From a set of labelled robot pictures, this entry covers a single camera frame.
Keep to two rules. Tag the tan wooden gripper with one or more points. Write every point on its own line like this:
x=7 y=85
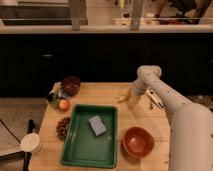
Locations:
x=132 y=99

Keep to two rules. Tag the yellow banana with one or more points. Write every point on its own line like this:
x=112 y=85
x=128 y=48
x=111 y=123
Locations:
x=122 y=98

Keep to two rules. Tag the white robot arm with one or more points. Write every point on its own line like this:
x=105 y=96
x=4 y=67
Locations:
x=191 y=129

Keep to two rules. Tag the red orange bowl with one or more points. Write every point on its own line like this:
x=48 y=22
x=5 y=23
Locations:
x=137 y=142

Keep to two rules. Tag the dark maroon bowl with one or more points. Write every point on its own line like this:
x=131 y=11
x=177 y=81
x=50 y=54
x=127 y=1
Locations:
x=71 y=85

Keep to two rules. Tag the grey blue sponge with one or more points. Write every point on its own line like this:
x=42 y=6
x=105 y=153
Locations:
x=97 y=125

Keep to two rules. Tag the green plastic tray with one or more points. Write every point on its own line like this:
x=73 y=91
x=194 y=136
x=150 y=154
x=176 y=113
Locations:
x=82 y=147

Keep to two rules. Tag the red yellow apple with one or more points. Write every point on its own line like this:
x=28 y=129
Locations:
x=64 y=105

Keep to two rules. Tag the bunch of red grapes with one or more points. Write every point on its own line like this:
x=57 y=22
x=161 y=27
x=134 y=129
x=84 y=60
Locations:
x=62 y=128

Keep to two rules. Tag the black handle tool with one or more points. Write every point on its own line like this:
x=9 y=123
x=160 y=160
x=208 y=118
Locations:
x=27 y=145

